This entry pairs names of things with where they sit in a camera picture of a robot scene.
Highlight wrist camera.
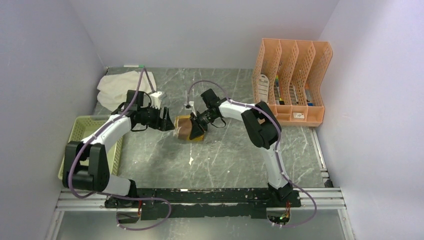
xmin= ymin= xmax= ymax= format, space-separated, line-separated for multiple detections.
xmin=183 ymin=101 xmax=196 ymax=114
xmin=149 ymin=91 xmax=167 ymax=109

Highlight white towel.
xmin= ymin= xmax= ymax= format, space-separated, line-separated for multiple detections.
xmin=97 ymin=71 xmax=141 ymax=111

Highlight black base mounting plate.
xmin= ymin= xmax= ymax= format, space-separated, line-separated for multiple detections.
xmin=104 ymin=187 xmax=301 ymax=220

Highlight aluminium frame rails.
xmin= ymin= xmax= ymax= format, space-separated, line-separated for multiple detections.
xmin=44 ymin=130 xmax=357 ymax=240

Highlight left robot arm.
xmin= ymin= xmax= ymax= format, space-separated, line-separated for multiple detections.
xmin=62 ymin=90 xmax=175 ymax=208

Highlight yellow brown bear towel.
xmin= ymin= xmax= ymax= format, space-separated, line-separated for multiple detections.
xmin=173 ymin=115 xmax=205 ymax=142

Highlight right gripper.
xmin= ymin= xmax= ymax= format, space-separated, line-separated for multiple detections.
xmin=189 ymin=110 xmax=218 ymax=141

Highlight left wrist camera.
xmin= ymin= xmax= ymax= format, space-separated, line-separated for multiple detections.
xmin=149 ymin=91 xmax=167 ymax=109

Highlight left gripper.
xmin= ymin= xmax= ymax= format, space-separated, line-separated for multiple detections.
xmin=138 ymin=103 xmax=175 ymax=132

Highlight small white box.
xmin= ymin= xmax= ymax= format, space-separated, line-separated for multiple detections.
xmin=292 ymin=112 xmax=305 ymax=120

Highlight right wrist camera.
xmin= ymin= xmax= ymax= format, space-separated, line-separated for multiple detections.
xmin=183 ymin=101 xmax=196 ymax=114

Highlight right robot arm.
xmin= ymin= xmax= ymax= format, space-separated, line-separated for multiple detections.
xmin=189 ymin=89 xmax=293 ymax=207

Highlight white tag in organizer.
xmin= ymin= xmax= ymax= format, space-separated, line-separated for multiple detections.
xmin=257 ymin=73 xmax=270 ymax=103

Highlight orange file organizer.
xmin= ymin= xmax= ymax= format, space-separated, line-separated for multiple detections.
xmin=251 ymin=38 xmax=333 ymax=127

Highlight white green marker pen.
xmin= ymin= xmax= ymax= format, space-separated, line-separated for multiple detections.
xmin=123 ymin=64 xmax=145 ymax=68

